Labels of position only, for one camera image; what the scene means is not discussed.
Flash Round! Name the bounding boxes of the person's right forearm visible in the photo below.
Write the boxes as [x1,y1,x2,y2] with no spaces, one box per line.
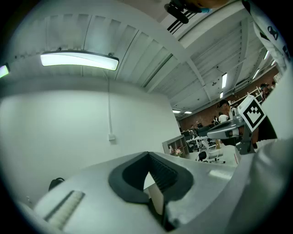
[251,117,278,149]

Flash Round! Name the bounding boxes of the long ceiling light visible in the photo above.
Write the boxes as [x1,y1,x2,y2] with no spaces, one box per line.
[40,51,119,71]
[0,64,10,79]

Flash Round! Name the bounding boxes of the black backpack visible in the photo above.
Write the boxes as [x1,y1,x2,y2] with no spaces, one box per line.
[48,177,66,191]

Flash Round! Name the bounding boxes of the person's head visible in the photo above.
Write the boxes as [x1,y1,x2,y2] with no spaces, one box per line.
[185,0,213,13]

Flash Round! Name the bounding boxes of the white wall cable conduit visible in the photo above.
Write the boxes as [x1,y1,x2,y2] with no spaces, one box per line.
[106,70,114,135]

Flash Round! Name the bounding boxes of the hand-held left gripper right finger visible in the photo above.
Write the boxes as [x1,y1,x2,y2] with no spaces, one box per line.
[149,152,239,232]

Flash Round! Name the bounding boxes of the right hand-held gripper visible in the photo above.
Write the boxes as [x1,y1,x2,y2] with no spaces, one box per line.
[207,95,267,156]

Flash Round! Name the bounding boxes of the black head-mounted camera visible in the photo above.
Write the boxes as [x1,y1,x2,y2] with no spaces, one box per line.
[164,0,202,25]

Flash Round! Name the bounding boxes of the grey shelf unit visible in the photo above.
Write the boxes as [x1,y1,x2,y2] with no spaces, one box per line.
[162,134,190,159]

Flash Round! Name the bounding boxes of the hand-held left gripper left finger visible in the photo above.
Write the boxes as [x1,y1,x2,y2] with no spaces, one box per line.
[34,151,165,234]

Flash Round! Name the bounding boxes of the white office chair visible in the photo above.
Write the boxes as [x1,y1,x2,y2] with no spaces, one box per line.
[195,139,226,164]

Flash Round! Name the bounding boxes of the white printed jersey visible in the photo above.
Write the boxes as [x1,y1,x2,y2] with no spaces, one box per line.
[242,0,289,74]

